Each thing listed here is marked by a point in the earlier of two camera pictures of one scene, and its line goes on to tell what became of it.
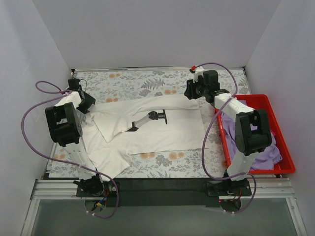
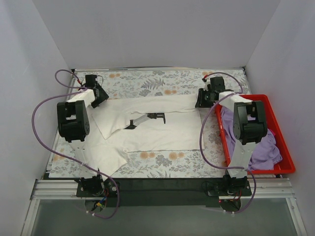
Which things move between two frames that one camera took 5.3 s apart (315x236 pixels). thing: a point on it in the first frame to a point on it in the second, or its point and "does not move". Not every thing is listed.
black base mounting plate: (163, 192) does not move
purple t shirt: (264, 160) does not move
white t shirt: (107, 144) does not move
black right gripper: (189, 89) to (202, 98)
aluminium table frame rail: (50, 190) does not move
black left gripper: (74, 83) to (101, 96)
